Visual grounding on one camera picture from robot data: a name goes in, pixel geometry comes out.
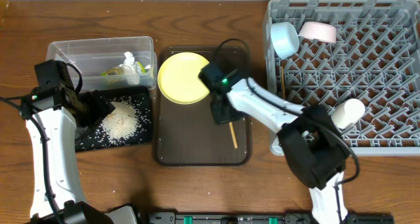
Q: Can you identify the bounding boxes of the yellow snack wrapper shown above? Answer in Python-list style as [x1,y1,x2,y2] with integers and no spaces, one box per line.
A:
[100,61,150,76]

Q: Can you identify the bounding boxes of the yellow plate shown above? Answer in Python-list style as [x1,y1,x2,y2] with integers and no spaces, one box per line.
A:
[157,52,209,104]

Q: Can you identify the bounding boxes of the white tissue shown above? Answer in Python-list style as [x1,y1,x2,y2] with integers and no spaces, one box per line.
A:
[123,51,140,85]

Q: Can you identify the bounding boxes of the light blue bowl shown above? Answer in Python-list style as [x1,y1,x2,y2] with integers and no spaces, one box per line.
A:
[270,22,299,60]

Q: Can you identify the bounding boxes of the white cup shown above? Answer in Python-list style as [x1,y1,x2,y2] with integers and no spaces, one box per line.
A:
[331,99,365,129]

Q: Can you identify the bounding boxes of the pink white bowl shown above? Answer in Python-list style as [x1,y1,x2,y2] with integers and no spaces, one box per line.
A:
[298,22,337,43]

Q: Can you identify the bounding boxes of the wooden chopstick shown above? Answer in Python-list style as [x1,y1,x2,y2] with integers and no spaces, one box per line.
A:
[280,66,286,99]
[228,122,238,149]

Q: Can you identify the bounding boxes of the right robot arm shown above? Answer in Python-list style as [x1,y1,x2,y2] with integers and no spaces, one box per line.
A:
[198,63,354,223]

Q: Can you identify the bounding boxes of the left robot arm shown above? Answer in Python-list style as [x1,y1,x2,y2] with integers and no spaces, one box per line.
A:
[21,85,114,223]

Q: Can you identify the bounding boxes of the black waste tray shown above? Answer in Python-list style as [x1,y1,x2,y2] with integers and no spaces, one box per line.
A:
[75,86,153,152]

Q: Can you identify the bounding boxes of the grey dishwasher rack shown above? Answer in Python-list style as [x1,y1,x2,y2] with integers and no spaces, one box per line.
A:
[262,0,419,156]

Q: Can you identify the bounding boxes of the dark brown tray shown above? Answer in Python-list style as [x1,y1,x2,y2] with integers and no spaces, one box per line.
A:
[154,46,252,166]

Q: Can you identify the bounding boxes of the clear plastic bin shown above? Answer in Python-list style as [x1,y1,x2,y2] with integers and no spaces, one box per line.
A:
[46,36,157,91]

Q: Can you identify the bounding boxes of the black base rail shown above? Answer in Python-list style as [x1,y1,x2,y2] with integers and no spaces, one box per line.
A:
[134,209,394,224]

